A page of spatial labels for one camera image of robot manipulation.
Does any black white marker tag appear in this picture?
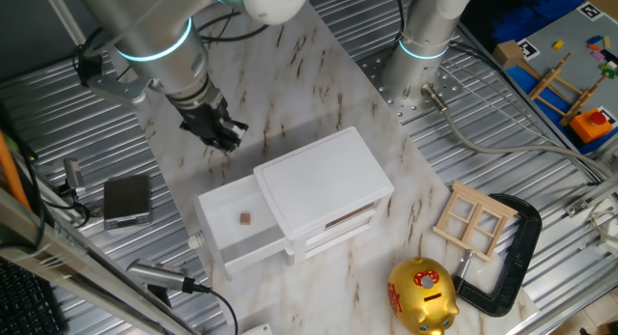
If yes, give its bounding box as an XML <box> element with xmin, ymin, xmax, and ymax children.
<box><xmin>576</xmin><ymin>1</ymin><xmax>604</xmax><ymax>22</ymax></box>
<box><xmin>517</xmin><ymin>38</ymin><xmax>541</xmax><ymax>61</ymax></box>
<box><xmin>598</xmin><ymin>105</ymin><xmax>618</xmax><ymax>128</ymax></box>

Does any white drawer with knob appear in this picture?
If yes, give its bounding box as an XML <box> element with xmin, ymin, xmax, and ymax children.
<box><xmin>186</xmin><ymin>174</ymin><xmax>291</xmax><ymax>282</ymax></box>

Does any golden piggy bank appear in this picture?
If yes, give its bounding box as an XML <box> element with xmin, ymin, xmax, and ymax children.
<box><xmin>386</xmin><ymin>256</ymin><xmax>461</xmax><ymax>335</ymax></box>

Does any white mini cabinet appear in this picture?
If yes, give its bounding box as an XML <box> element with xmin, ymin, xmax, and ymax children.
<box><xmin>253</xmin><ymin>126</ymin><xmax>396</xmax><ymax>266</ymax></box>

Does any grey cable with connector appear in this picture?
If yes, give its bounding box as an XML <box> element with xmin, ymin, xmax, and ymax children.
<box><xmin>419</xmin><ymin>82</ymin><xmax>617</xmax><ymax>181</ymax></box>

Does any black keyboard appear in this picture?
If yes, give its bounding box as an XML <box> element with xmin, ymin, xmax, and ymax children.
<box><xmin>0</xmin><ymin>257</ymin><xmax>69</xmax><ymax>335</ymax></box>

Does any aluminium frame beam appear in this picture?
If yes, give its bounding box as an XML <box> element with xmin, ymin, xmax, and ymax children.
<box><xmin>0</xmin><ymin>187</ymin><xmax>199</xmax><ymax>335</ymax></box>

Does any silver camera on stand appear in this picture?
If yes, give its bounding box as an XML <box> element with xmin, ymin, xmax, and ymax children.
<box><xmin>126</xmin><ymin>258</ymin><xmax>199</xmax><ymax>308</ymax></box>

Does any black camera cable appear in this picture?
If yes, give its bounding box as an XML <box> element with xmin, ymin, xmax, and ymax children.
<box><xmin>185</xmin><ymin>276</ymin><xmax>240</xmax><ymax>335</ymax></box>

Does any grey brick baseplate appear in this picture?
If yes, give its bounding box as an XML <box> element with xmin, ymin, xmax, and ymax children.
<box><xmin>504</xmin><ymin>1</ymin><xmax>618</xmax><ymax>148</ymax></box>

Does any metal pole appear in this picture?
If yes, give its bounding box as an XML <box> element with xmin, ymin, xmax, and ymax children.
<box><xmin>40</xmin><ymin>0</ymin><xmax>105</xmax><ymax>81</ymax></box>

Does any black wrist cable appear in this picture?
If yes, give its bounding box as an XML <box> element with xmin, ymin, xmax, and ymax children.
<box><xmin>195</xmin><ymin>9</ymin><xmax>270</xmax><ymax>44</ymax></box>

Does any aluminium rail with bracket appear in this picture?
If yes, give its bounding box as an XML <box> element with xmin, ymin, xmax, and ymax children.
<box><xmin>563</xmin><ymin>170</ymin><xmax>618</xmax><ymax>219</ymax></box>

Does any large wooden block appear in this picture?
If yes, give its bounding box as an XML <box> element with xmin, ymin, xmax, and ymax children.
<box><xmin>492</xmin><ymin>39</ymin><xmax>526</xmax><ymax>70</ymax></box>

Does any wooden window frame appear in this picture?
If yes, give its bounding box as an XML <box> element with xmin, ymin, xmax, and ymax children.
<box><xmin>432</xmin><ymin>179</ymin><xmax>520</xmax><ymax>264</ymax></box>

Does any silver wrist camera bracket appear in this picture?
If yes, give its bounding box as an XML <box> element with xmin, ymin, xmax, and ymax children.
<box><xmin>71</xmin><ymin>29</ymin><xmax>158</xmax><ymax>109</ymax></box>

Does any orange pole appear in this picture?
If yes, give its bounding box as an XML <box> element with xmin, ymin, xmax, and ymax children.
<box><xmin>0</xmin><ymin>129</ymin><xmax>33</xmax><ymax>213</ymax></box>

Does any blue foam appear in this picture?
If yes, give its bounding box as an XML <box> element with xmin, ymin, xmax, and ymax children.
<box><xmin>490</xmin><ymin>0</ymin><xmax>603</xmax><ymax>44</ymax></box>

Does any black C-clamp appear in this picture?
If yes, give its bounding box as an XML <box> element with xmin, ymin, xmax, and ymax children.
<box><xmin>451</xmin><ymin>193</ymin><xmax>544</xmax><ymax>319</ymax></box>

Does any marble pattern board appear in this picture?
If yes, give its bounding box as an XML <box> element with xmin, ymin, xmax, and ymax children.
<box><xmin>103</xmin><ymin>0</ymin><xmax>541</xmax><ymax>335</ymax></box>

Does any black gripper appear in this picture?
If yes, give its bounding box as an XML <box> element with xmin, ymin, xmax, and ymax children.
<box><xmin>179</xmin><ymin>96</ymin><xmax>250</xmax><ymax>155</ymax></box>

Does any black arm base cable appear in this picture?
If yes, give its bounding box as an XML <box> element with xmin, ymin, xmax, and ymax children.
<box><xmin>391</xmin><ymin>0</ymin><xmax>407</xmax><ymax>42</ymax></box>

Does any orange emergency stop button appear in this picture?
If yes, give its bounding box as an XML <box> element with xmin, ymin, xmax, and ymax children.
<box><xmin>568</xmin><ymin>107</ymin><xmax>614</xmax><ymax>145</ymax></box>

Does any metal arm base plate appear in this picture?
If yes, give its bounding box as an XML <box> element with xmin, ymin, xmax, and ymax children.
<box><xmin>354</xmin><ymin>44</ymin><xmax>464</xmax><ymax>126</ymax></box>

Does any silver digital scale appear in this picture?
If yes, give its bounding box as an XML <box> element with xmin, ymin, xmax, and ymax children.
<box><xmin>102</xmin><ymin>174</ymin><xmax>154</xmax><ymax>232</ymax></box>

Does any small silver camera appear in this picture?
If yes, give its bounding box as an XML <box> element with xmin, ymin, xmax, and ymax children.
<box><xmin>58</xmin><ymin>157</ymin><xmax>88</xmax><ymax>199</ymax></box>

